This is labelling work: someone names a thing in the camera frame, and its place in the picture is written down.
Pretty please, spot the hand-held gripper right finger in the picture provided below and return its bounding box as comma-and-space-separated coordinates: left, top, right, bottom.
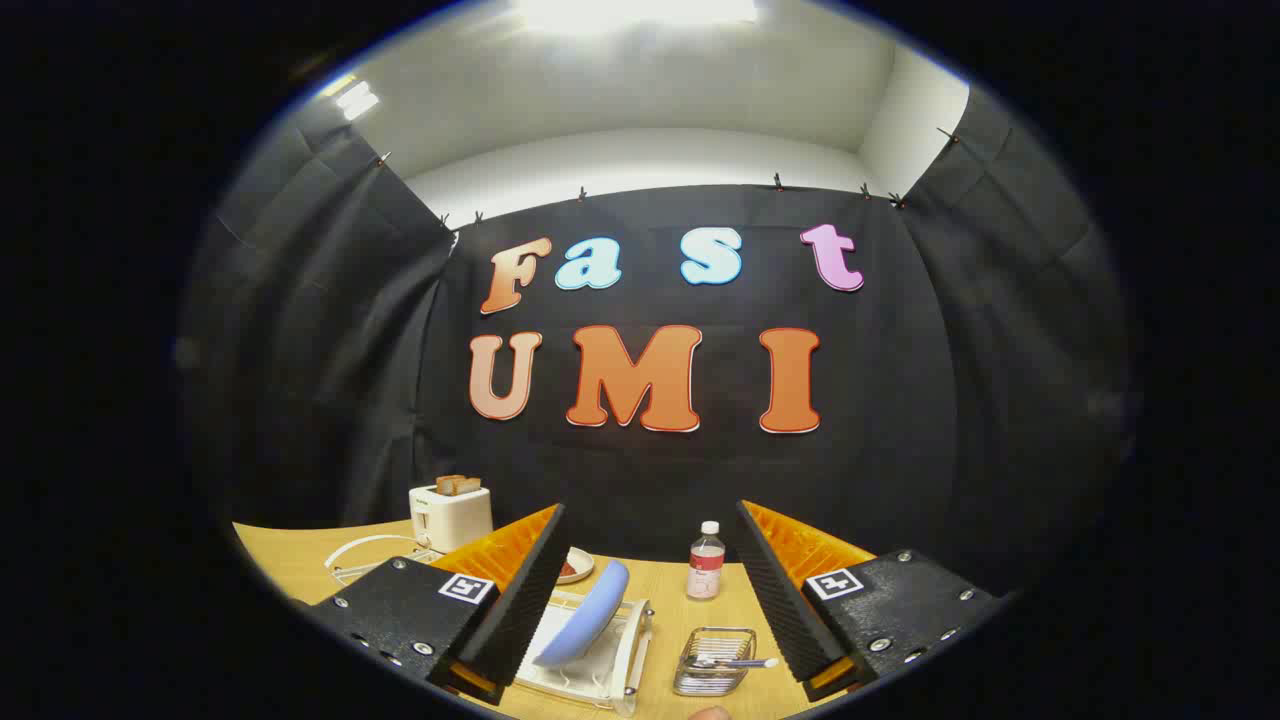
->
736, 499, 1011, 703

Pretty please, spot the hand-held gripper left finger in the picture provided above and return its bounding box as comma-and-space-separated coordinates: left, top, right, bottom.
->
290, 503, 569, 707

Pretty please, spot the blue plate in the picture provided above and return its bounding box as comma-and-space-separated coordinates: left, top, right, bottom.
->
533, 560, 631, 668

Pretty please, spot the white wire dish rack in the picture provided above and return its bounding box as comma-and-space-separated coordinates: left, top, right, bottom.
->
325, 535, 653, 717

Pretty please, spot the metal wire basket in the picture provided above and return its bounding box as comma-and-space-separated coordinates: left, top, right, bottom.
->
673, 627, 758, 697

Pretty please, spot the clear plastic bottle red label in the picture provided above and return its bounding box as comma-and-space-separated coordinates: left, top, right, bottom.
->
686, 521, 727, 601

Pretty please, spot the white toaster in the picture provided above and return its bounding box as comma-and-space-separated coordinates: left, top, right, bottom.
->
409, 482, 494, 554

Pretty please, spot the black backdrop cloth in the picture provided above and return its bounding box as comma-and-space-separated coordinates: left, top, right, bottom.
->
175, 85, 1136, 601

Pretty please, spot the small ceiling light panel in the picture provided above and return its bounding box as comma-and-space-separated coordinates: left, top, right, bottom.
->
335, 80, 381, 121

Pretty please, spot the large ceiling light panel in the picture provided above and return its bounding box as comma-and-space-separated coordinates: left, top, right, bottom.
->
515, 0, 761, 31

